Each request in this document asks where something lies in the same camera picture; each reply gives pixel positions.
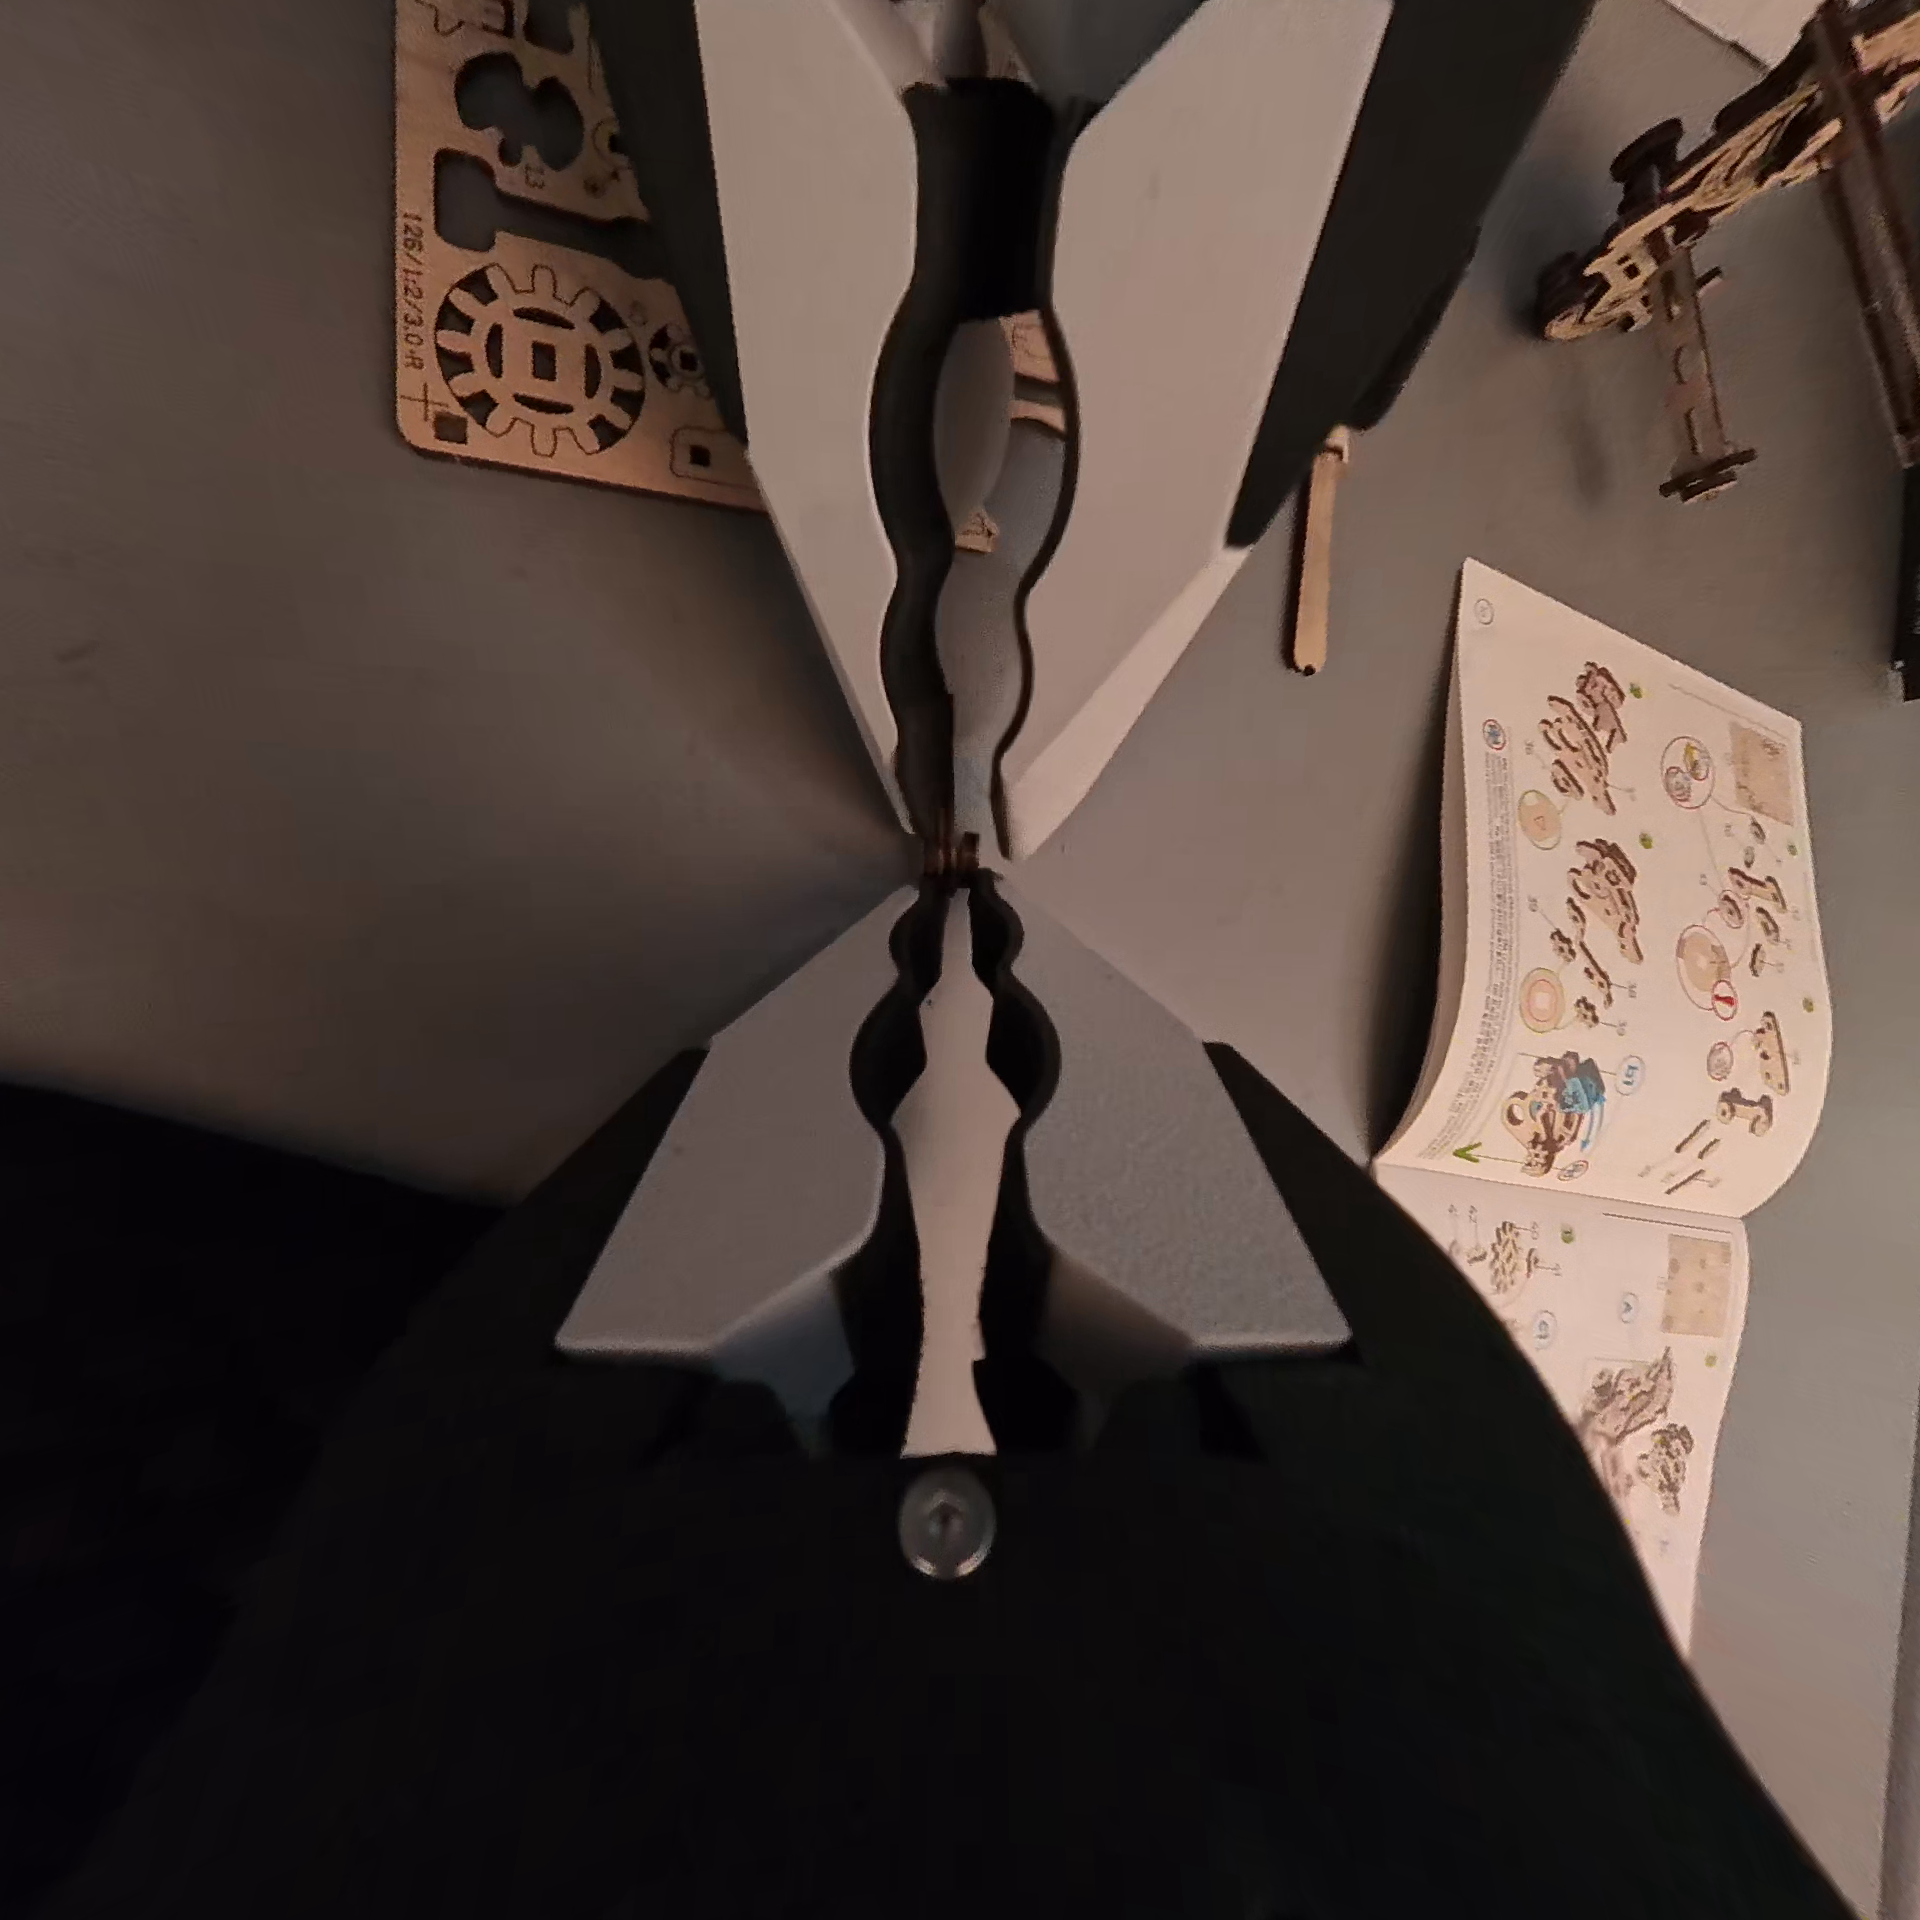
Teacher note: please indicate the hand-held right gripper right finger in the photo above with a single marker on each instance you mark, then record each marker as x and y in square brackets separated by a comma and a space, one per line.
[1170, 1201]

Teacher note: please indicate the partly built wooden model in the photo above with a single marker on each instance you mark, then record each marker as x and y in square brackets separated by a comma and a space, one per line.
[1650, 255]

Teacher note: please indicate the flat wooden stick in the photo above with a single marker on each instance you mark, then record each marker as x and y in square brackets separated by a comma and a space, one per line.
[1317, 555]

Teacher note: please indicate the open instruction booklet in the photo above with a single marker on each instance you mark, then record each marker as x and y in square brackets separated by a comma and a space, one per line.
[1622, 902]

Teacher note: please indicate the small wooden model part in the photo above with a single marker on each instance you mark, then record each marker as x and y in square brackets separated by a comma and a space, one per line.
[961, 857]

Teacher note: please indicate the laser-cut wooden parts sheet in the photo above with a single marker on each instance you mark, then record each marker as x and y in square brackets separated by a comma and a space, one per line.
[416, 299]

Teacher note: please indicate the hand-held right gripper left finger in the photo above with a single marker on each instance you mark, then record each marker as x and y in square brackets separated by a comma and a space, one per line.
[705, 1231]

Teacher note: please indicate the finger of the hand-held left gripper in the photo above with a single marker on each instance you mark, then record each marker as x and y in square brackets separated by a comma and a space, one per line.
[809, 299]
[1201, 271]

